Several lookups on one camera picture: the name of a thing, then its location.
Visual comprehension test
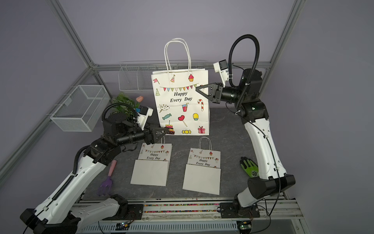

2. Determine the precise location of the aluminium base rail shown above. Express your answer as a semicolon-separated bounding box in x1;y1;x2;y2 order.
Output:
78;198;309;234

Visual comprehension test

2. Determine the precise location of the white wire wall shelf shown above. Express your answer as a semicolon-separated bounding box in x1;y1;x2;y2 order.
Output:
118;60;209;92

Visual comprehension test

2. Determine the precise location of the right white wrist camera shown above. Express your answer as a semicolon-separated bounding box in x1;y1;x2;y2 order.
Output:
213;59;229;87

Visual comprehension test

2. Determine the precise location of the purple small toy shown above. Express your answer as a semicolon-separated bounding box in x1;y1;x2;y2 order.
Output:
97;160;117;196

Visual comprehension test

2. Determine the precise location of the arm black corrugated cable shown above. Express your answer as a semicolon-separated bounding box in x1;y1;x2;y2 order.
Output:
101;102;138;123
228;34;261;109

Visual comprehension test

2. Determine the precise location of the white party paper bag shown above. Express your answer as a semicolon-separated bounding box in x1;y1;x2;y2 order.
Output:
183;136;222;195

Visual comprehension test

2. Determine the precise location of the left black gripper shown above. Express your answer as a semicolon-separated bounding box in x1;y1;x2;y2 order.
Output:
117;121;169;146

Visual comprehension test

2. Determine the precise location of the green artificial plant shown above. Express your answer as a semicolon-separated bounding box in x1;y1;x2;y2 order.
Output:
110;92;139;116

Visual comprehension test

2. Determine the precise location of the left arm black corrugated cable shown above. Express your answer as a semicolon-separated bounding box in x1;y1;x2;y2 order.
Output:
101;102;138;123

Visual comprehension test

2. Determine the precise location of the pink artificial tulip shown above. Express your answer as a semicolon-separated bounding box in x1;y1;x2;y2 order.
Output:
136;96;144;102

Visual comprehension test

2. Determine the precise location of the white wire mesh basket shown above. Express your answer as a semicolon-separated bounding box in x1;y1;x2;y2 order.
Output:
50;85;110;132

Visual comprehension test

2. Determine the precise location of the green black work glove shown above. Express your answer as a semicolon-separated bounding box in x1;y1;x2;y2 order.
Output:
240;157;259;178

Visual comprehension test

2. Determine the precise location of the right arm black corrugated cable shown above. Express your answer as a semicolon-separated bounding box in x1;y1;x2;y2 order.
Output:
228;34;261;109

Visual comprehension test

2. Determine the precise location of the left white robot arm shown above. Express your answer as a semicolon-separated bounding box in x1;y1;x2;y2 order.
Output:
20;112;170;234

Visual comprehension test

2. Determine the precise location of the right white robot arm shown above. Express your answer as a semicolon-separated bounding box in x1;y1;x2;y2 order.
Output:
196;69;296;208

